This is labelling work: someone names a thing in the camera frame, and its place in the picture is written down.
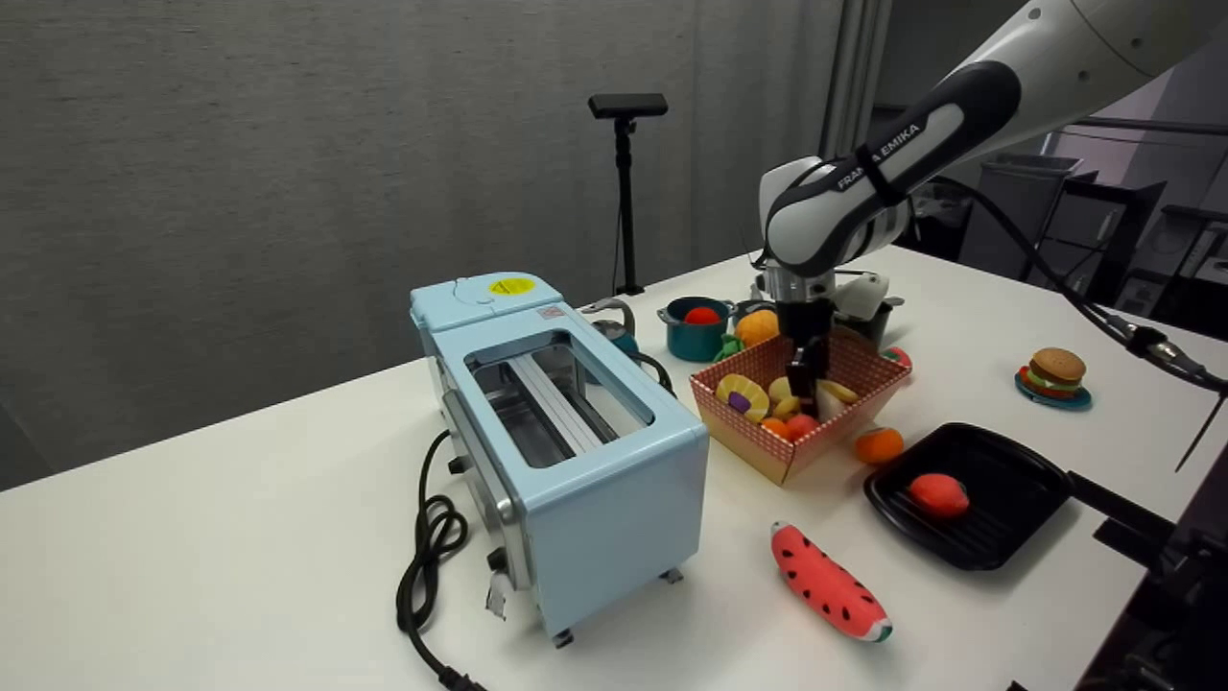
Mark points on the toy burger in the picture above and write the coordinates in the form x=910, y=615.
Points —
x=1058, y=371

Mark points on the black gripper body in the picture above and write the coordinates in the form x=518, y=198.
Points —
x=802, y=306

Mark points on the light blue toaster oven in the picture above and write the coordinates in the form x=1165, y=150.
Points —
x=600, y=510

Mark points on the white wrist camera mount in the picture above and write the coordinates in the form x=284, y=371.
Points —
x=870, y=293

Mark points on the red toy tomato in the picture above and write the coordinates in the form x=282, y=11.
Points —
x=936, y=498

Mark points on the teal toy plate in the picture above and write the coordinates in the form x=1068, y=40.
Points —
x=1058, y=404

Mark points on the teal toy pot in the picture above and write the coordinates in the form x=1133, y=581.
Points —
x=695, y=344

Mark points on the yellow toy banana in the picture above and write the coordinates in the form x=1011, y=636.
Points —
x=838, y=393

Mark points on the toy watermelon slice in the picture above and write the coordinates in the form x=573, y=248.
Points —
x=829, y=588

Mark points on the blue toy kettle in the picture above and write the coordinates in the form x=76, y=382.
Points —
x=622, y=336

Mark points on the black grill tray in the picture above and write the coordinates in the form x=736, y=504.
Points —
x=1011, y=491

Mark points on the black stand pole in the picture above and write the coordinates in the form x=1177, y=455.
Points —
x=626, y=106

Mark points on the small orange toy fruit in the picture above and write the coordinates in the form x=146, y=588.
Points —
x=880, y=446
x=793, y=426

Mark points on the red tray with toy food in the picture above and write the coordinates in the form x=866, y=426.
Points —
x=818, y=455

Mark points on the yellow toy pineapple slice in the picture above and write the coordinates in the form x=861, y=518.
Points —
x=747, y=390

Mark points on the black saucepan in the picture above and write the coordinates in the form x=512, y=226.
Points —
x=866, y=329

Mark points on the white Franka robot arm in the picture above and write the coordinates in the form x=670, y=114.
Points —
x=896, y=166

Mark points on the large orange toy fruit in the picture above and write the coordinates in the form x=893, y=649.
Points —
x=757, y=329

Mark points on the red toy in pot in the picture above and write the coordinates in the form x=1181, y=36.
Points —
x=699, y=315

